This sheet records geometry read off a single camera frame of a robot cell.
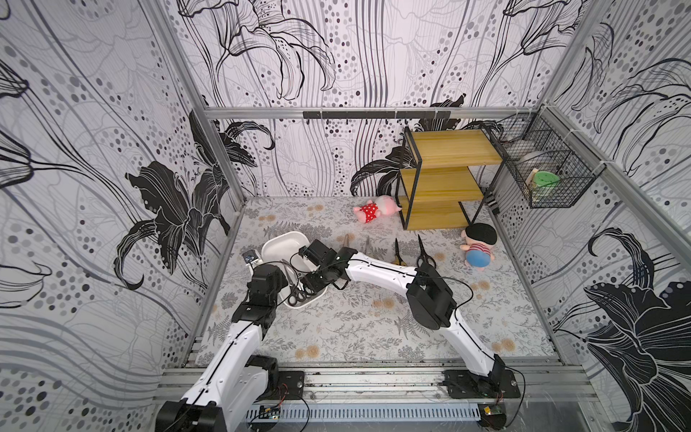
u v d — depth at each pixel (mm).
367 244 1043
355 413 764
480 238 957
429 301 547
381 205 1075
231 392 464
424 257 988
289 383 732
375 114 915
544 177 793
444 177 1061
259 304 614
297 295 881
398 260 981
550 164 793
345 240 1043
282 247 904
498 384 623
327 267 705
